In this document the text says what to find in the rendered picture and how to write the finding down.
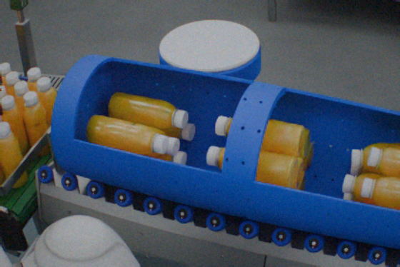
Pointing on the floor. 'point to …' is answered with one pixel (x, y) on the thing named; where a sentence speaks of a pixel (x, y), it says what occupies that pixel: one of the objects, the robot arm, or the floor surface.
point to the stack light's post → (26, 46)
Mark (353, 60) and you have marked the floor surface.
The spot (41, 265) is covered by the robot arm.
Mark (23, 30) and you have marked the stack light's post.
